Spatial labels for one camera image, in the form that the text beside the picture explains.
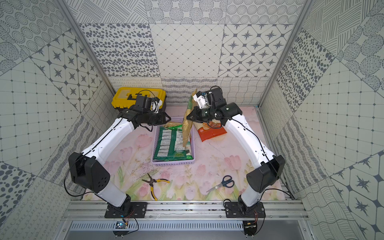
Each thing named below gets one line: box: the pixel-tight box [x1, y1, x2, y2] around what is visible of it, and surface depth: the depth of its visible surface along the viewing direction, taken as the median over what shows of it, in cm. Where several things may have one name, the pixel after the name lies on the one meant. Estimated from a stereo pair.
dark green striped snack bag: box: [153, 124, 194, 162], surface depth 92 cm
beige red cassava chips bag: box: [193, 119, 228, 142], surface depth 105 cm
